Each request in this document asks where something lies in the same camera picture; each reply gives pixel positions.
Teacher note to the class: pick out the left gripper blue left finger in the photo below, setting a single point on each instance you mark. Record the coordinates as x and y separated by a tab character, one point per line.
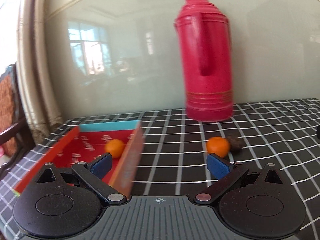
91	175

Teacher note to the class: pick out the red thermos flask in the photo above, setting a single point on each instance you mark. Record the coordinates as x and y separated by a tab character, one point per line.
204	38

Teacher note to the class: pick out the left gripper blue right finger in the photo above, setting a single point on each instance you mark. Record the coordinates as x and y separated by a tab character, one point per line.
227	175

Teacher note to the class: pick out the wooden chair orange cushion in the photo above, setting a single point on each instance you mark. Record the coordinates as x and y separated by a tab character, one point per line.
16	137

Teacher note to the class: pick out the beige curtain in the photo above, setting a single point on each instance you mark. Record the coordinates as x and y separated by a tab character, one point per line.
36	90

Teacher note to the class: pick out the dark brown fruit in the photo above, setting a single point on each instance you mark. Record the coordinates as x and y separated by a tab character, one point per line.
236	143

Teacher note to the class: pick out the orange tangerine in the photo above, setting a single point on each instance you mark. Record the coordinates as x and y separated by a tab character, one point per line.
218	145
115	147

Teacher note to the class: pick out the red cardboard box tray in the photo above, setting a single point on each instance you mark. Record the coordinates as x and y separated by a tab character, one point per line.
87	142

